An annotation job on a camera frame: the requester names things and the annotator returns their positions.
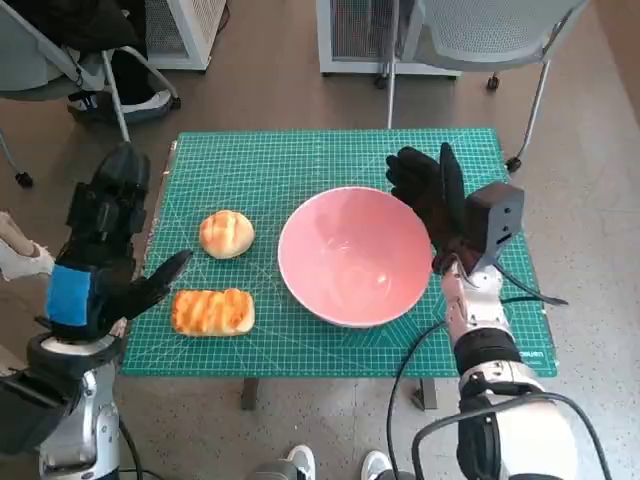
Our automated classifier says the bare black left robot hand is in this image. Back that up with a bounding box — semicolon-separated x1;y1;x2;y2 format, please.
43;142;195;342

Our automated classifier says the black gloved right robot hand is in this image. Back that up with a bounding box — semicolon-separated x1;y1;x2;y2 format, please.
385;142;494;276

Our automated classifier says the pink bowl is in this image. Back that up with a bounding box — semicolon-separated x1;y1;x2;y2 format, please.
277;186;434;329

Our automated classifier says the round bread bun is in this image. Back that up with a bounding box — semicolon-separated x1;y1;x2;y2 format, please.
198;209;256;260

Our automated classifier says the rectangular bread loaf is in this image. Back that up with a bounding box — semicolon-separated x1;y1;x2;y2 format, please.
170;288;256;339

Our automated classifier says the green cutting mat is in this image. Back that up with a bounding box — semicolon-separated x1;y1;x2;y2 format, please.
118;127;559;380

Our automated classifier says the grey office chair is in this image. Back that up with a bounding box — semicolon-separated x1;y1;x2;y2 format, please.
0;0;182;187
384;0;591;174

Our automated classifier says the seated person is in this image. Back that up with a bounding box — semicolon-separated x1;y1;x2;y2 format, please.
29;0;174;124

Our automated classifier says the white cabinet dark mesh door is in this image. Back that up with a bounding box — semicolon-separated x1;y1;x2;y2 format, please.
315;0;464;79

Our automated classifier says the white perforated metal cabinet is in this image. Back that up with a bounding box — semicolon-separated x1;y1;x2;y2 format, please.
142;0;226;71

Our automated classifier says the white shoe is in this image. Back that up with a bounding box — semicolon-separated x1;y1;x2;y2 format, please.
285;443;317;480
360;448;394;480

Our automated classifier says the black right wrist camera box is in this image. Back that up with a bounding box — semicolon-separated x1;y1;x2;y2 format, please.
463;182;526;275

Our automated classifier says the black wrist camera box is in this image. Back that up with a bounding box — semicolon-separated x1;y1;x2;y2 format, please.
463;182;526;275
0;367;84;456

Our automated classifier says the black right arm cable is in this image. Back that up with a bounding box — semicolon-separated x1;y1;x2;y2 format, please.
387;322;451;480
412;392;614;480
497;267;570;307

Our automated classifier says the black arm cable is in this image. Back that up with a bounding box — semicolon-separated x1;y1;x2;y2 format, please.
117;419;146;480
387;322;451;480
412;392;614;480
497;267;570;307

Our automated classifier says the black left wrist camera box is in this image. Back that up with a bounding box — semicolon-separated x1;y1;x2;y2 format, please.
0;367;84;456

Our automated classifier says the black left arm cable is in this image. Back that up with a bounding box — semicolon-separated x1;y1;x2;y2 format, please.
117;419;146;480

